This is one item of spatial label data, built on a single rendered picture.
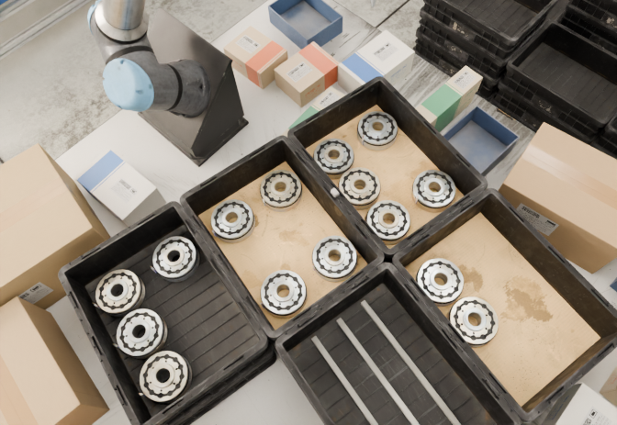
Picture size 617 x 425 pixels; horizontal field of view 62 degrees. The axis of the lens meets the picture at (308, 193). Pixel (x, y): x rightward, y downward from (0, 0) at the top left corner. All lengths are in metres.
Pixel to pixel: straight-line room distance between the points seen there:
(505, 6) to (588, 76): 0.42
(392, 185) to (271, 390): 0.57
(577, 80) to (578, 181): 0.91
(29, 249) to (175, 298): 0.35
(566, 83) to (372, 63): 0.91
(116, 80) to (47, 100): 1.58
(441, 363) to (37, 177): 1.04
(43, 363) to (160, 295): 0.27
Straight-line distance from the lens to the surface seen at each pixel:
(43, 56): 3.04
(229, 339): 1.19
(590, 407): 1.31
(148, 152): 1.59
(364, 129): 1.35
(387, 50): 1.61
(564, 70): 2.27
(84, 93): 2.79
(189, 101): 1.36
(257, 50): 1.65
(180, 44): 1.46
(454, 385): 1.19
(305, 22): 1.81
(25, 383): 1.30
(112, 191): 1.45
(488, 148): 1.56
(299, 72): 1.57
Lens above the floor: 1.98
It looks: 63 degrees down
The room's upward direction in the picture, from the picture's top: 5 degrees counter-clockwise
